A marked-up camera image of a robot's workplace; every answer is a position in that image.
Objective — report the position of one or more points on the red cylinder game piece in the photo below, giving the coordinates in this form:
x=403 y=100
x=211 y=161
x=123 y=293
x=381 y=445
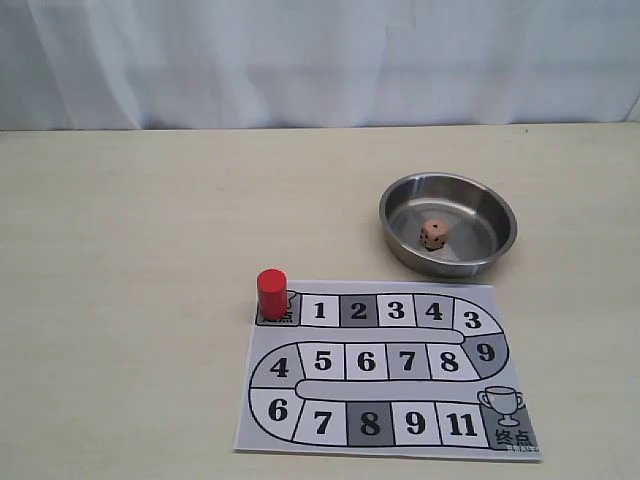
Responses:
x=272 y=294

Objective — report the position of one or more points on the wooden die black pips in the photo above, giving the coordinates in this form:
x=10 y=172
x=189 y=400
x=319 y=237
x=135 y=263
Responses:
x=434 y=234

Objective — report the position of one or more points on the stainless steel round bowl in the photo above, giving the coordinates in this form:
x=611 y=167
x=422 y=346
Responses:
x=482 y=226

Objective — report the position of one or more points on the printed paper game board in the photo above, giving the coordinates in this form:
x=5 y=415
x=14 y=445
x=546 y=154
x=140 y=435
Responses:
x=381 y=368

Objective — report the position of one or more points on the white backdrop curtain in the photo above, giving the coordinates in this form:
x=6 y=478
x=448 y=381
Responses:
x=83 y=65

